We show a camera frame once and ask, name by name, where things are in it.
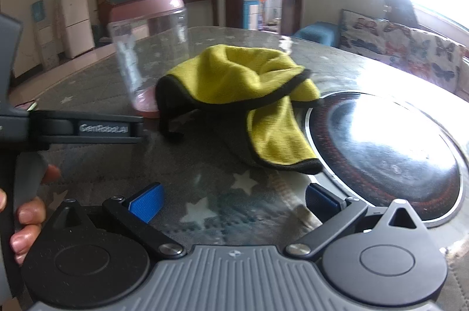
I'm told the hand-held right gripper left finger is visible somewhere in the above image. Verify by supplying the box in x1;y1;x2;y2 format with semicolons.
44;182;188;259

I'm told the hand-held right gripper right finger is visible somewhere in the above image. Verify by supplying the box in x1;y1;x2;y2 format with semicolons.
286;182;429;257

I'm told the yellow and grey cloth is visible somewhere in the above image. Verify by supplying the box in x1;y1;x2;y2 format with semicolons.
156;44;325;175

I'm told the pink bottle with teal antlers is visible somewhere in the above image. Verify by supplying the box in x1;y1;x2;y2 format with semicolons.
107;0;190;119

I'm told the person's left hand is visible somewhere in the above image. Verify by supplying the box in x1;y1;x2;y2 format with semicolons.
0;163;62;265

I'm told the grey star quilted mat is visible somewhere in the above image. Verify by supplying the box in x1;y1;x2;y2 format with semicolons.
7;26;469;311

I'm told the round black induction cooktop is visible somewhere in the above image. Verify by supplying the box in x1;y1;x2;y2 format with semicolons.
293;91;469;229

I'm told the white refrigerator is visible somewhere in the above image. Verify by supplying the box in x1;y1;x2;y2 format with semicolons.
59;0;96;59

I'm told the blue sofa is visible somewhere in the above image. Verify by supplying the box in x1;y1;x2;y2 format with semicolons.
293;21;469;99

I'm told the large butterfly print cushion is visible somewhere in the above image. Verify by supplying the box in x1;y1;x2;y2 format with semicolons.
339;9;407;58

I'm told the small butterfly print cushion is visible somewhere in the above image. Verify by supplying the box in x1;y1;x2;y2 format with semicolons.
403;28;464;93

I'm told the dark wooden table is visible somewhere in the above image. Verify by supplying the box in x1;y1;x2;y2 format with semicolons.
176;0;220;36

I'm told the blue topped white cabinet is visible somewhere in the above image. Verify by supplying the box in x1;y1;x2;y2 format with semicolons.
242;0;266;31

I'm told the black backpack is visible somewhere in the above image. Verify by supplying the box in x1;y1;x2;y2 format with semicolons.
385;0;420;27

